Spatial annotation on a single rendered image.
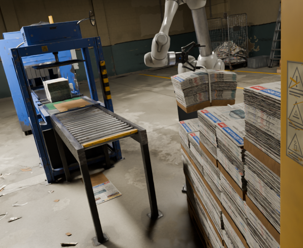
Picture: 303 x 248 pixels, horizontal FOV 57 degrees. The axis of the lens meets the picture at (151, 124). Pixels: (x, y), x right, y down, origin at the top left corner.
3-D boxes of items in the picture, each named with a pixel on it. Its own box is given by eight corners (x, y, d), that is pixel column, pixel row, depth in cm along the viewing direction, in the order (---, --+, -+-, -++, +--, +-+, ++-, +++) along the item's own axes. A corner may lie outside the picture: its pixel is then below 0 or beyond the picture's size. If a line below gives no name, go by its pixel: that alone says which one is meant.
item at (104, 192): (122, 195, 284) (122, 194, 284) (95, 205, 272) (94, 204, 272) (110, 181, 315) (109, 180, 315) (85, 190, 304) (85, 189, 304)
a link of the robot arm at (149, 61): (166, 69, 196) (169, 59, 184) (144, 71, 195) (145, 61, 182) (164, 55, 200) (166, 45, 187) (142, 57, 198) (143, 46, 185)
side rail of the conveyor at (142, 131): (148, 143, 223) (146, 129, 219) (142, 145, 221) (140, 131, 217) (98, 113, 339) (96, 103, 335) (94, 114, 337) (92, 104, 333)
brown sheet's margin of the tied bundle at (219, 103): (219, 98, 222) (219, 92, 221) (234, 106, 195) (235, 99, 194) (199, 98, 220) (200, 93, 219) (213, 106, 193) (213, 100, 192)
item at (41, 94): (86, 102, 401) (84, 95, 398) (39, 112, 375) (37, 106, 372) (65, 90, 534) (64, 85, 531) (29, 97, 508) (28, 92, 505)
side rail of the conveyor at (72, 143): (87, 163, 203) (83, 147, 199) (79, 165, 201) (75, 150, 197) (56, 123, 318) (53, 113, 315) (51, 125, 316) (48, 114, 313)
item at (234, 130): (290, 112, 133) (290, 110, 132) (334, 131, 105) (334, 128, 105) (214, 125, 130) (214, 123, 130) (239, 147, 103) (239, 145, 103)
